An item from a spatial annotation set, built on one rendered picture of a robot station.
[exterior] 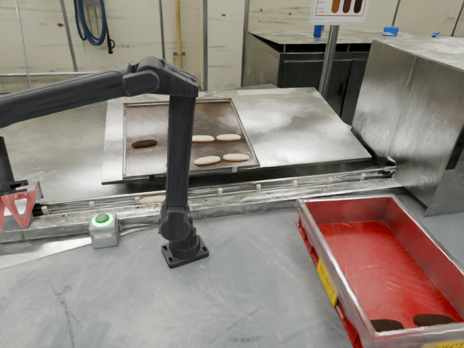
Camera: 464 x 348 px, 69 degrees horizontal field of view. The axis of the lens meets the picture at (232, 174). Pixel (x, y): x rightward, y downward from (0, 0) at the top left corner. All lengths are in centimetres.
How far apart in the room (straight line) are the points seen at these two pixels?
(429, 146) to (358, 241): 40
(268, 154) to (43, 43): 389
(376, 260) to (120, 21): 416
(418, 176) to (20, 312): 124
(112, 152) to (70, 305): 62
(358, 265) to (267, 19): 422
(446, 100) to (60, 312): 121
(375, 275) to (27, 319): 88
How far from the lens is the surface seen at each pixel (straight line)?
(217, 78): 463
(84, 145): 166
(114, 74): 74
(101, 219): 104
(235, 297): 91
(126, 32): 472
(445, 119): 124
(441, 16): 637
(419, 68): 133
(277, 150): 139
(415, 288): 106
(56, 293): 100
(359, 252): 110
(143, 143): 137
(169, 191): 86
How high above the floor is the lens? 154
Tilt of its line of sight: 32 degrees down
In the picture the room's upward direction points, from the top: 2 degrees clockwise
